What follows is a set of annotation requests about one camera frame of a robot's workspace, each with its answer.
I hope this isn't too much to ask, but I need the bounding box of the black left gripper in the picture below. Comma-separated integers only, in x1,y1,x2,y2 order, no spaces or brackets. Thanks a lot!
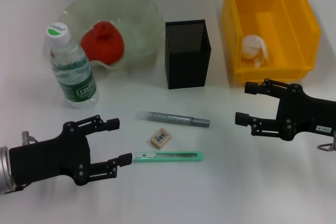
8,114,134,186

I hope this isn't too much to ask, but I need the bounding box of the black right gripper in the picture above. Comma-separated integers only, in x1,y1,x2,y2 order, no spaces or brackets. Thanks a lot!
235,78,336,141

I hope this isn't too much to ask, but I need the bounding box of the white paper ball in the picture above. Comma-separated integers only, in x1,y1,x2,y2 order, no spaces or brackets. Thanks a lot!
241,34,270,68

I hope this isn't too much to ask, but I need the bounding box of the clear green-label water bottle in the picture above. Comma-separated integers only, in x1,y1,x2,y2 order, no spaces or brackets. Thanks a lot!
43,22,100,109

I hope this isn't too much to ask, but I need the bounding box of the red-orange toy orange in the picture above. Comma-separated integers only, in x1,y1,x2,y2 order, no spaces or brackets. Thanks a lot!
80,20,125,66

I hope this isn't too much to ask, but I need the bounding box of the beige eraser with barcode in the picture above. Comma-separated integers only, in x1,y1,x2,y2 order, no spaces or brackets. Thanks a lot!
150,127,173,150

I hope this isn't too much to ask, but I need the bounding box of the green utility knife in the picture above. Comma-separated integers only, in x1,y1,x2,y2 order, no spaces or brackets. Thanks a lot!
132,151,204,163

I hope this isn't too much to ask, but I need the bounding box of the silver glitter pen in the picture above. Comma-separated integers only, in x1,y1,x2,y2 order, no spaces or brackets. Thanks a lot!
135,110,211,129

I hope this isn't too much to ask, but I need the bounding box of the black mesh pen holder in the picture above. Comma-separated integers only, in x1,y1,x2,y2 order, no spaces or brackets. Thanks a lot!
164,19,213,90

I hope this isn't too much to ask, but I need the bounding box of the translucent wavy fruit plate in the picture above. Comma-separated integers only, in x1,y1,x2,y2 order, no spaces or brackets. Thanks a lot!
59,0,164,71

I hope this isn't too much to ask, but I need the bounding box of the yellow plastic bin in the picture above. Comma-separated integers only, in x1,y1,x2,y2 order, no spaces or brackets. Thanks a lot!
221,0,322,86

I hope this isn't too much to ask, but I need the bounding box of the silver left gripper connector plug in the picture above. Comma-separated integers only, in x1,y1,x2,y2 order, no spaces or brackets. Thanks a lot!
21,130,31,146

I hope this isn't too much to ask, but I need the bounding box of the thin right gripper cable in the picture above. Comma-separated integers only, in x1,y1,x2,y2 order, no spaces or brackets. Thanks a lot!
317,142,334,153

